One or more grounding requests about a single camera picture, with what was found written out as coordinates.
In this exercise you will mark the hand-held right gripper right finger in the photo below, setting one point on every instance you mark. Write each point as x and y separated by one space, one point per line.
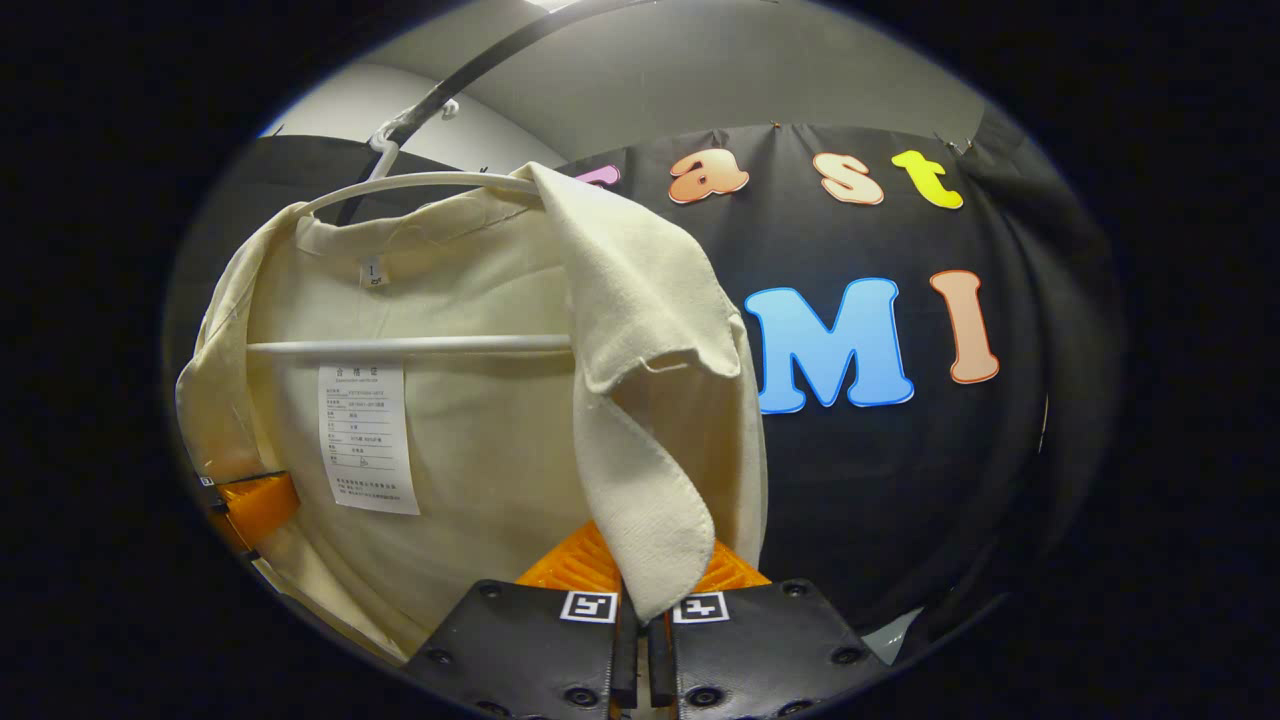
760 650

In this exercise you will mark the cream button shirt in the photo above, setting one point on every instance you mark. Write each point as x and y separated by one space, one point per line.
480 450

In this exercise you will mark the black metal clothes rack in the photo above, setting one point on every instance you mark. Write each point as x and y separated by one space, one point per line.
470 75

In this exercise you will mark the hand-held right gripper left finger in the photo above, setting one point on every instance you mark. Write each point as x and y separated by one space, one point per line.
540 650

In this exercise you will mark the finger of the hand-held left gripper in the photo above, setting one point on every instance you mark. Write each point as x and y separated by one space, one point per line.
260 505

